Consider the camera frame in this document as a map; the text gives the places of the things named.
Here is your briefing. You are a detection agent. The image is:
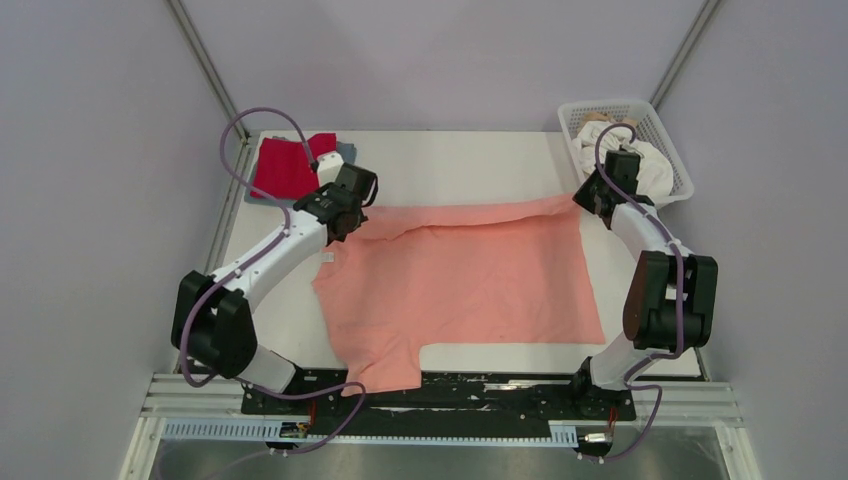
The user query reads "salmon pink t shirt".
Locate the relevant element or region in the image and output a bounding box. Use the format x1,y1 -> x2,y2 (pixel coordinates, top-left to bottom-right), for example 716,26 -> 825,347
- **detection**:
313,195 -> 605,395

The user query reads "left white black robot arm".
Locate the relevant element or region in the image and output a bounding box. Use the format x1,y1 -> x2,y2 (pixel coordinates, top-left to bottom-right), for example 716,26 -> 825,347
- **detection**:
171,161 -> 379,414

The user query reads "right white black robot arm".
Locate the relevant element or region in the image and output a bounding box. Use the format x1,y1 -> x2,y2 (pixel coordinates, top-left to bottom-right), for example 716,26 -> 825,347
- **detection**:
570,149 -> 718,418

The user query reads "crumpled white t shirt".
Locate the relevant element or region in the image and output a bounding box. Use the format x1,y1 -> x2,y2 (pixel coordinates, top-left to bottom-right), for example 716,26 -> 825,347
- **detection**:
570,120 -> 674,202

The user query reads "folded grey blue t shirt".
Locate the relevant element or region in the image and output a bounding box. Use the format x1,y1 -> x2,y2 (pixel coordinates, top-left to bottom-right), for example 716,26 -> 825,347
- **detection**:
249,132 -> 357,207

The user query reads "beige garment in basket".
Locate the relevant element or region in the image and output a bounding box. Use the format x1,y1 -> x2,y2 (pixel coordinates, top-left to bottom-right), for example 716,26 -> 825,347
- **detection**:
578,111 -> 638,129

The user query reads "folded red t shirt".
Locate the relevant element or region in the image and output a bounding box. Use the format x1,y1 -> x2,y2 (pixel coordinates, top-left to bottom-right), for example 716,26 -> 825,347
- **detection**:
251,138 -> 319,200

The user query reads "white plastic laundry basket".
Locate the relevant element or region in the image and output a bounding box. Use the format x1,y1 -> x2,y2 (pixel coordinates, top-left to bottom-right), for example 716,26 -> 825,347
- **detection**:
557,99 -> 694,208

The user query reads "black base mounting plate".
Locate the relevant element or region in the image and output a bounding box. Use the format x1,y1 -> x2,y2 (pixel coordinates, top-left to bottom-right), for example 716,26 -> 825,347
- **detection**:
236,369 -> 638,436

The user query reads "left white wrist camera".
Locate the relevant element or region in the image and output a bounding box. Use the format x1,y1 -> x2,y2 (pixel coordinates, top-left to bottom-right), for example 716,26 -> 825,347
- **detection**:
316,151 -> 345,187

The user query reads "aluminium frame rail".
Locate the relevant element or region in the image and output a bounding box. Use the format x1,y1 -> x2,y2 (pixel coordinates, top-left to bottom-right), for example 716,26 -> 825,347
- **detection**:
120,374 -> 755,479

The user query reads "white slotted cable duct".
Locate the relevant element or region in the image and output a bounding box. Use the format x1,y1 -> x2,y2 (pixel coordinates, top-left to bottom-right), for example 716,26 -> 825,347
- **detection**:
160,419 -> 579,448

